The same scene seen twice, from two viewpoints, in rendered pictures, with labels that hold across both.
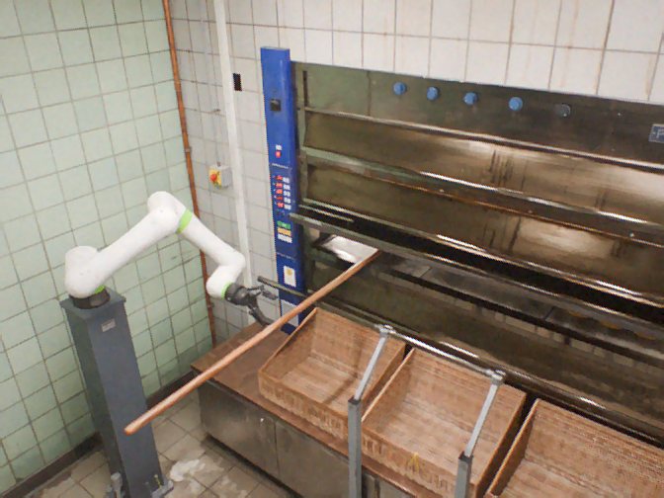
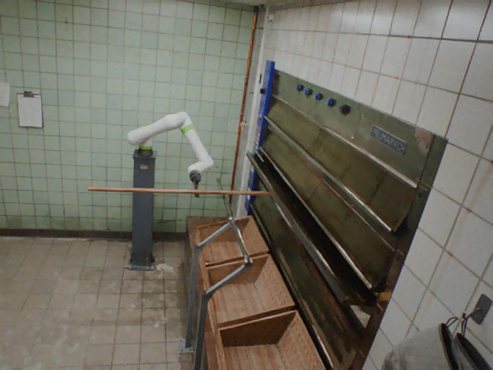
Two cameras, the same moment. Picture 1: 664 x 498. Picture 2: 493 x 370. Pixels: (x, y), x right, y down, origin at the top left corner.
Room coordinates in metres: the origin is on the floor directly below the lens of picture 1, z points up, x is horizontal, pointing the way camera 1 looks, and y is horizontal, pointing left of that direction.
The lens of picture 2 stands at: (0.20, -1.51, 2.31)
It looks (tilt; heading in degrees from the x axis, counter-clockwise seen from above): 23 degrees down; 37
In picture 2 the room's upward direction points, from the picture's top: 8 degrees clockwise
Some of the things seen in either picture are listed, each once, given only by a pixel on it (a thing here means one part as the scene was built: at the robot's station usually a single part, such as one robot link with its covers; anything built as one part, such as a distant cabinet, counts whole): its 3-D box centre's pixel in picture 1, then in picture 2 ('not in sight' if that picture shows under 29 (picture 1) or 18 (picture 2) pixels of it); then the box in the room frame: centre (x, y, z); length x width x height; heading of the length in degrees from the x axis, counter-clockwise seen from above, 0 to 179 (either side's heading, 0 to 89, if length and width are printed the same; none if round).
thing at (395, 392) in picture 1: (440, 421); (244, 294); (1.85, -0.45, 0.72); 0.56 x 0.49 x 0.28; 52
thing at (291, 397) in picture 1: (331, 369); (229, 245); (2.22, 0.02, 0.72); 0.56 x 0.49 x 0.28; 52
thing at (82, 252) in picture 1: (84, 270); (145, 137); (2.13, 1.05, 1.36); 0.16 x 0.13 x 0.19; 18
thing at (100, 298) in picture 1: (84, 290); (145, 148); (2.18, 1.10, 1.23); 0.26 x 0.15 x 0.06; 49
